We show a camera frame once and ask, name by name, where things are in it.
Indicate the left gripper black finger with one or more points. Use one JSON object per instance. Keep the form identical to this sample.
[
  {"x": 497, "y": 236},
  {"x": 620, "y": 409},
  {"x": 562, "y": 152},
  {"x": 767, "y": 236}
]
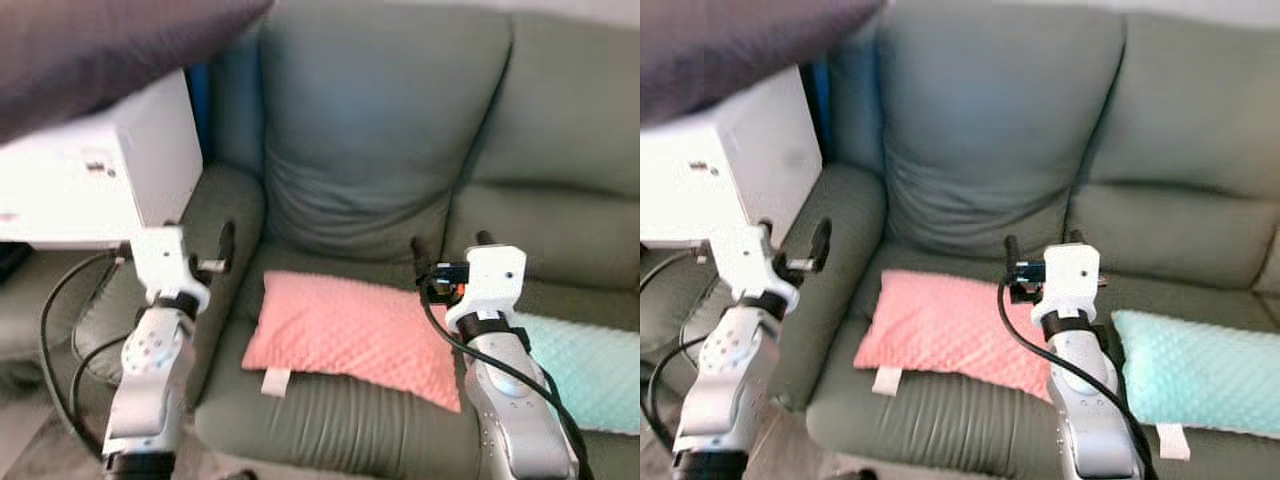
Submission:
[
  {"x": 227, "y": 245},
  {"x": 821, "y": 245}
]

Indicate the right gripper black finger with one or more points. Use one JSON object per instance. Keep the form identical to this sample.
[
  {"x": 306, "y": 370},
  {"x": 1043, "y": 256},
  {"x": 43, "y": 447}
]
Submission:
[
  {"x": 485, "y": 238},
  {"x": 1011, "y": 258},
  {"x": 421, "y": 260},
  {"x": 1076, "y": 236}
]

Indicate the pink dotted pillow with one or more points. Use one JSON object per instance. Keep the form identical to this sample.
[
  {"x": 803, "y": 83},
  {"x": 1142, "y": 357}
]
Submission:
[
  {"x": 950, "y": 335},
  {"x": 350, "y": 335}
]

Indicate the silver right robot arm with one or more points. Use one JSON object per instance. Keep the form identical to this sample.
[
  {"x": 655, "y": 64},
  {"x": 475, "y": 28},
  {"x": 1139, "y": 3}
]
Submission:
[
  {"x": 1085, "y": 430},
  {"x": 510, "y": 420}
]

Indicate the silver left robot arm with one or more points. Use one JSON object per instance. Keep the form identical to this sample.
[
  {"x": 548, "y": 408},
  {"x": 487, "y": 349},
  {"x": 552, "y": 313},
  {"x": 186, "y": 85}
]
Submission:
[
  {"x": 145, "y": 390},
  {"x": 720, "y": 390}
]

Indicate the green leather three-seat sofa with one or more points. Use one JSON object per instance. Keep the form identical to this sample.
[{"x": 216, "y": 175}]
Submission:
[
  {"x": 380, "y": 130},
  {"x": 1000, "y": 130}
]

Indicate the green leather small sofa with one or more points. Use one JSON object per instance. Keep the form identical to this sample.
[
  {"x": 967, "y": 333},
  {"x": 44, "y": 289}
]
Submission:
[
  {"x": 660, "y": 290},
  {"x": 40, "y": 305}
]

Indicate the mint dotted pillow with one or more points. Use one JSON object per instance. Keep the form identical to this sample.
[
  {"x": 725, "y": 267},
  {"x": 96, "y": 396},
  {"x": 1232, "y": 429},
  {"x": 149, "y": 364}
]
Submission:
[
  {"x": 1200, "y": 375},
  {"x": 590, "y": 375}
]

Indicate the white box appliance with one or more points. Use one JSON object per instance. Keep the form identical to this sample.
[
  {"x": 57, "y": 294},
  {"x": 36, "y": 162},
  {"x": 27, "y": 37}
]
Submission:
[
  {"x": 100, "y": 170},
  {"x": 730, "y": 160}
]

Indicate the dark brown cushion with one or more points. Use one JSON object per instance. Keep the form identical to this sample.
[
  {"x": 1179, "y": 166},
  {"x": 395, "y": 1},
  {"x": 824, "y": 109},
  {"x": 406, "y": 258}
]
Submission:
[
  {"x": 740, "y": 45},
  {"x": 100, "y": 50}
]

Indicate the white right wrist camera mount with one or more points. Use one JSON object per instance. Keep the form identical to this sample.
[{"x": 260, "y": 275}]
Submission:
[
  {"x": 1068, "y": 280},
  {"x": 490, "y": 280}
]

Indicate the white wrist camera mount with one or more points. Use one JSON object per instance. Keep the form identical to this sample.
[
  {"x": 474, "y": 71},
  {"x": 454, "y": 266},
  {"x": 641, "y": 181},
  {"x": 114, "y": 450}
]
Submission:
[
  {"x": 1068, "y": 280},
  {"x": 745, "y": 260},
  {"x": 160, "y": 260},
  {"x": 490, "y": 280}
]

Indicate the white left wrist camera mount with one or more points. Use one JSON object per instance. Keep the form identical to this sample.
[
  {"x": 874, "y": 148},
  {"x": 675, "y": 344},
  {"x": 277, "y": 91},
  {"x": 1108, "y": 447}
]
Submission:
[
  {"x": 160, "y": 260},
  {"x": 745, "y": 260}
]

